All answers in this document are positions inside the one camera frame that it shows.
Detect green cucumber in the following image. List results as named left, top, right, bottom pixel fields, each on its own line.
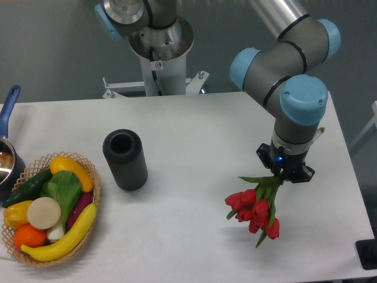
left=2, top=169, right=52, bottom=208

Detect woven wicker basket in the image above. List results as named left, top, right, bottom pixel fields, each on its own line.
left=2, top=152, right=101, bottom=268

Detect beige round disc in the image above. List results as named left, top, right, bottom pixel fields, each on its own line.
left=27, top=197, right=61, bottom=230

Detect yellow banana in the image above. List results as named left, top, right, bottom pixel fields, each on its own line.
left=21, top=203, right=97, bottom=262

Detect blue handled saucepan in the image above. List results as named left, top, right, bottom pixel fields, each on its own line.
left=1, top=85, right=25, bottom=201

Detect white furniture at right edge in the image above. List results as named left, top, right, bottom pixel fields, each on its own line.
left=349, top=101, right=376, bottom=156

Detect yellow bell pepper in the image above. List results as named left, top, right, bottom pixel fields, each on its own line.
left=3, top=200, right=33, bottom=230

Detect purple sweet potato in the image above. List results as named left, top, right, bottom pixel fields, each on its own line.
left=67, top=193, right=92, bottom=230

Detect green bok choy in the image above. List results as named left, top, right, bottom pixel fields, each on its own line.
left=40, top=171, right=81, bottom=243

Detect orange fruit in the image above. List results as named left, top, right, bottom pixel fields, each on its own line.
left=14, top=224, right=47, bottom=251

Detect black device at table edge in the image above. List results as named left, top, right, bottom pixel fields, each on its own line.
left=355, top=239, right=376, bottom=270

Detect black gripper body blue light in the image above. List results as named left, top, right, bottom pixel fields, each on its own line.
left=256, top=137, right=315, bottom=182

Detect red tulip bouquet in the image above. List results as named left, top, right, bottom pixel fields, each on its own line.
left=224, top=174, right=282, bottom=247

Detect dark grey ribbed vase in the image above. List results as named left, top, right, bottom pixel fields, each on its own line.
left=102, top=129, right=148, bottom=191

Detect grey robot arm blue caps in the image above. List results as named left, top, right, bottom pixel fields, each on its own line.
left=95, top=1, right=341, bottom=183

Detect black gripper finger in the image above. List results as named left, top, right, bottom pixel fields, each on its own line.
left=271, top=168, right=283, bottom=185
left=287, top=175, right=306, bottom=183

